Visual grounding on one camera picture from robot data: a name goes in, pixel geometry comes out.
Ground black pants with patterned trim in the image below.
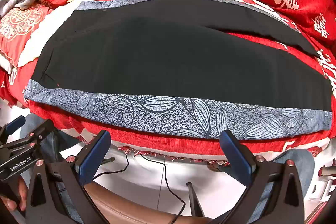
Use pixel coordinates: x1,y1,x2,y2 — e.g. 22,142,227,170
25,0,333,140

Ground person's left hand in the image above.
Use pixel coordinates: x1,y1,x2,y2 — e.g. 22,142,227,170
1,176,28,212

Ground person's jeans leg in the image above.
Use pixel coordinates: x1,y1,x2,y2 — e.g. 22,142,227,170
248,149,314,223

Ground red bed cover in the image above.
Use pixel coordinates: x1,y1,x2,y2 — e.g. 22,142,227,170
1,0,335,160

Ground brown leather seat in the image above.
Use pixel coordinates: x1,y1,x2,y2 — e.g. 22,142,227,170
83,181,214,224

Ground cream towel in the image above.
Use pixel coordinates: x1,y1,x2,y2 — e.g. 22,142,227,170
18,0,95,67

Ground red embroidered pillow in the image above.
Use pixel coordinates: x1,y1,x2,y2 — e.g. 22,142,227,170
1,3,53,68

